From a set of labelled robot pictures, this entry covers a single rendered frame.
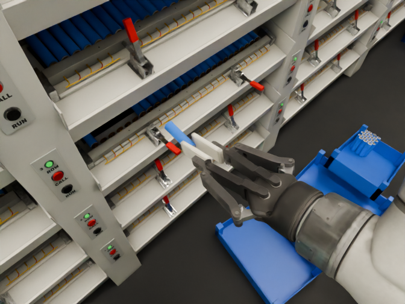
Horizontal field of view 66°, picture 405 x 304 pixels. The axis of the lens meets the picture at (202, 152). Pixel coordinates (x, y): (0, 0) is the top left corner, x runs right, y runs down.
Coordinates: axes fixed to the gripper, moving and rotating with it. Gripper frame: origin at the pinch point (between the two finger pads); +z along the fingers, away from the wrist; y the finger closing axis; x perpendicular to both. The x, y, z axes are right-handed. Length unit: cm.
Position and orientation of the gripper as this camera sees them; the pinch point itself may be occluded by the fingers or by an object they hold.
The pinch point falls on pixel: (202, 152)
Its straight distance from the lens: 51.9
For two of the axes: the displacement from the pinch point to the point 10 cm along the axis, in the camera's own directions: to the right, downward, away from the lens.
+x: 1.7, 7.0, 6.9
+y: -7.1, 5.7, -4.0
